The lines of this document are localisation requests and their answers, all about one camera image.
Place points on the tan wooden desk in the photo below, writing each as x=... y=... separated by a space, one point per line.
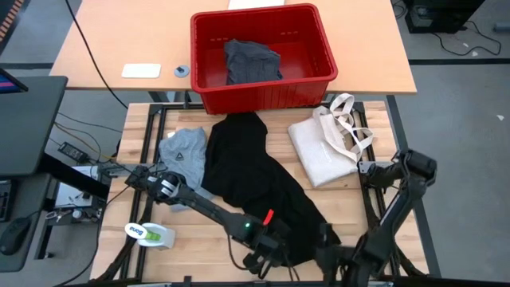
x=139 y=36

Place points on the white paper sheet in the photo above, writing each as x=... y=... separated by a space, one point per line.
x=255 y=4

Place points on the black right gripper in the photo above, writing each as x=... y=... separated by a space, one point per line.
x=338 y=261

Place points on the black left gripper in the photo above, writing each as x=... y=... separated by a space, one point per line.
x=269 y=243

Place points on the black power adapter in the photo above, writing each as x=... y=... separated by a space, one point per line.
x=72 y=151

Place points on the dark grey garment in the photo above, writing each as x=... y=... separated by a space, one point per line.
x=251 y=61

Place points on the black computer tower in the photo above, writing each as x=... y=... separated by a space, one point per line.
x=442 y=16

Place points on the black computer mouse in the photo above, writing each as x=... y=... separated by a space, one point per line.
x=14 y=235

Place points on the black monitor with lit screen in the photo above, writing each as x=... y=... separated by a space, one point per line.
x=10 y=81

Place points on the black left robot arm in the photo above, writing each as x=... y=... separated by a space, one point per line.
x=199 y=207

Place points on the black garment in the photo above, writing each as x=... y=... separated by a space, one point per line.
x=247 y=167

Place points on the grey round desk grommet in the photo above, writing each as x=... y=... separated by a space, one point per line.
x=182 y=71

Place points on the white paper shirt tag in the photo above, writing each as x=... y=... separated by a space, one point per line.
x=171 y=134

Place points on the white rectangular pad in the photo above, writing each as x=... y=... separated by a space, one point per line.
x=141 y=70

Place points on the grey Reebok t-shirt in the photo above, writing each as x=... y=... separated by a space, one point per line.
x=185 y=155

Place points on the cream canvas tote bag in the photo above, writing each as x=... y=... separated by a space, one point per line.
x=322 y=155

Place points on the white spray bottle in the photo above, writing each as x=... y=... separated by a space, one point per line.
x=153 y=235

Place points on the red plastic laundry bin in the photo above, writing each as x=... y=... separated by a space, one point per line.
x=259 y=99

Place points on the black side desk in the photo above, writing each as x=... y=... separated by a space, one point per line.
x=28 y=127

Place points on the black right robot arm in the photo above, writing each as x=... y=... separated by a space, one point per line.
x=394 y=207

